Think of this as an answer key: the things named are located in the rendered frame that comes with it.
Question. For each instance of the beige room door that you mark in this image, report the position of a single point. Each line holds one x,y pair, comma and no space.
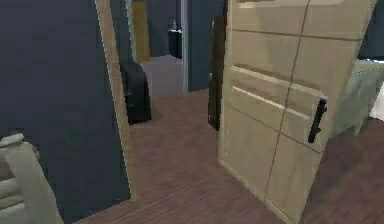
260,100

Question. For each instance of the dark brown tall cupboard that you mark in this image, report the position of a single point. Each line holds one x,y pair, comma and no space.
217,73

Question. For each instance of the black side table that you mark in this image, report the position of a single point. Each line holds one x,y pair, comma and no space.
175,43

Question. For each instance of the mustard yellow room door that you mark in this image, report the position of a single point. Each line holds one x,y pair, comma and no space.
141,30

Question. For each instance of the pale green cabinet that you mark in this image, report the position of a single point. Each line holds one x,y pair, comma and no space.
358,93

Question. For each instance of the black rounded bin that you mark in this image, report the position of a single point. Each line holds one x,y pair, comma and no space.
135,93

